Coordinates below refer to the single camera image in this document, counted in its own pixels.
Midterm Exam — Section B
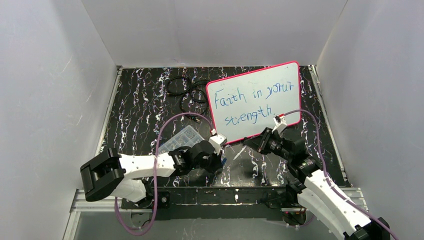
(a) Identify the blue whiteboard marker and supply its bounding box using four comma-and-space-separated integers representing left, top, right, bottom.
233, 145, 247, 160

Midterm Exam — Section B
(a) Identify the pink framed whiteboard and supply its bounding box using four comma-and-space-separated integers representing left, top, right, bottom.
206, 61, 301, 143

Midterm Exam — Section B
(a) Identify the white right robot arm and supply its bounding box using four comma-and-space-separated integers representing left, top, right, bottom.
242, 128, 391, 240

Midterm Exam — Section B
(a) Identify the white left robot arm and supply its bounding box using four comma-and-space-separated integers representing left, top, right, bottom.
80, 140, 223, 203

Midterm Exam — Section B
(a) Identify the clear plastic screw box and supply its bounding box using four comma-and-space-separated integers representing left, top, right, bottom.
158, 126, 204, 154

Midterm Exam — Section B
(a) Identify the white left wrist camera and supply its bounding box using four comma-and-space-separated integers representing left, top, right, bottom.
208, 128, 228, 155

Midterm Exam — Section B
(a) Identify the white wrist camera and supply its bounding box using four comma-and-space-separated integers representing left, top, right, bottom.
272, 113, 288, 137
208, 128, 228, 155

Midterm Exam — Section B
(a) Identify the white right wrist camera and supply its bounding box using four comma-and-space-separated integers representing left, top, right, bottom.
272, 113, 288, 137

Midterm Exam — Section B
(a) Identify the black coiled cable with plug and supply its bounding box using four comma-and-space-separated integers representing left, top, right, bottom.
178, 80, 210, 124

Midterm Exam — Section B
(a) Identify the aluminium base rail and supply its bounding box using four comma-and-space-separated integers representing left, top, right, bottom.
71, 186, 368, 221

